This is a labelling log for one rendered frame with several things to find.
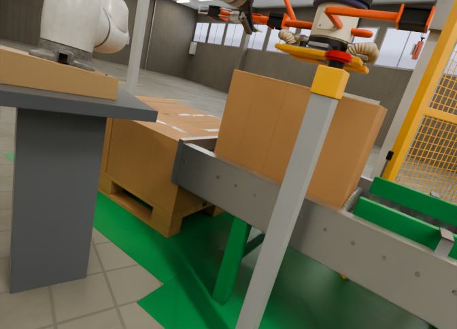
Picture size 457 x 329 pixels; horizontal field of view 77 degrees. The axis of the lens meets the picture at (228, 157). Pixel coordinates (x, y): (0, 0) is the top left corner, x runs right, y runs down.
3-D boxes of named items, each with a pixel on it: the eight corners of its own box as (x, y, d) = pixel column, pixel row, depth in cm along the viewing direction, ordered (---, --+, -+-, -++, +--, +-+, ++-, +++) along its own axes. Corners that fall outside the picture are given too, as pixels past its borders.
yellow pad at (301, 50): (362, 67, 111) (366, 54, 109) (358, 62, 102) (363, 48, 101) (282, 52, 127) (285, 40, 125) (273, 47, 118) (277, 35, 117)
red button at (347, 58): (350, 73, 74) (356, 58, 73) (345, 69, 68) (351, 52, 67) (324, 68, 78) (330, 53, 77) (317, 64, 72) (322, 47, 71)
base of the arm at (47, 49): (25, 54, 81) (28, 34, 80) (36, 55, 100) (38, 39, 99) (95, 73, 90) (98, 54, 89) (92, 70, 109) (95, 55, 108)
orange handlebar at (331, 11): (401, 45, 109) (404, 35, 109) (399, 23, 84) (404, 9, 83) (211, 18, 153) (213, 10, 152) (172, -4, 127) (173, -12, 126)
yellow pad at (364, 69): (368, 74, 127) (372, 62, 125) (364, 71, 118) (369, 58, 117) (296, 60, 142) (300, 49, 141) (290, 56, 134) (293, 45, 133)
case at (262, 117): (356, 188, 140) (387, 109, 130) (339, 210, 107) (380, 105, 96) (251, 147, 168) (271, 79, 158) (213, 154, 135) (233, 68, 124)
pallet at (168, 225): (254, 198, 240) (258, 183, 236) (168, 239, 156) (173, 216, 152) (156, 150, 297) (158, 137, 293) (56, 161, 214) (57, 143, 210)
